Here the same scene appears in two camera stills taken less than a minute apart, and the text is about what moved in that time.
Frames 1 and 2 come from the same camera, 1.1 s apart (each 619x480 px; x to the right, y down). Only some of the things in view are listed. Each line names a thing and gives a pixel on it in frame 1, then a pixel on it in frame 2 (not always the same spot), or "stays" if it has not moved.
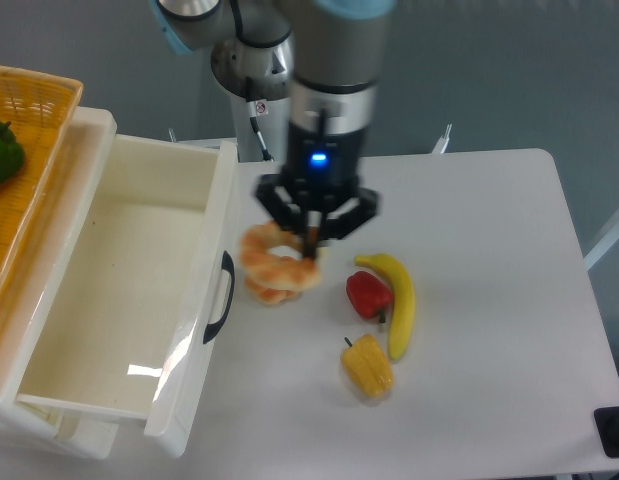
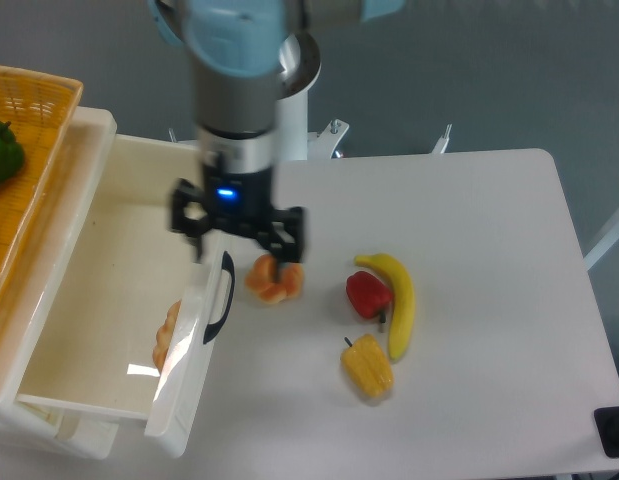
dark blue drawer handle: x=213 y=330 stays
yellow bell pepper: x=367 y=364 stays
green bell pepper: x=6 y=155 stays
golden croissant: x=286 y=272 to x=164 y=334
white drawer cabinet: x=16 y=331 stays
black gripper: x=320 y=170 to x=241 y=202
